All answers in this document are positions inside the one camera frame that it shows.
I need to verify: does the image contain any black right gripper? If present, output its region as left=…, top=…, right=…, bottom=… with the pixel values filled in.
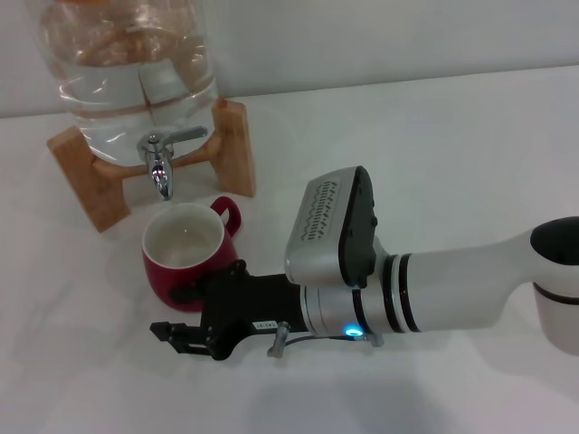
left=149, top=259, right=309, bottom=363

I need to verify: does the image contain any red cup white inside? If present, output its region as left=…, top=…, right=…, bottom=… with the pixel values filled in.
left=140, top=195, right=243, bottom=314

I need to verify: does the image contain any chrome faucet with lever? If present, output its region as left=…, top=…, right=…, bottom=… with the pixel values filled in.
left=137, top=125, right=209, bottom=202

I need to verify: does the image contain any wooden dispenser stand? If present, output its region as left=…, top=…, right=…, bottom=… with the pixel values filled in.
left=45, top=99, right=258, bottom=234

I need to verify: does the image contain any glass water dispenser jar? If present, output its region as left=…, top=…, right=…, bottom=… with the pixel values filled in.
left=33, top=0, right=223, bottom=166

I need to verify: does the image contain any thin right gripper cable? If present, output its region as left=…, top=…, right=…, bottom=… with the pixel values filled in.
left=265, top=319, right=384, bottom=359

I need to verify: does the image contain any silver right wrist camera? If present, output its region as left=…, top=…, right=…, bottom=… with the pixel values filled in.
left=284, top=165, right=380, bottom=289

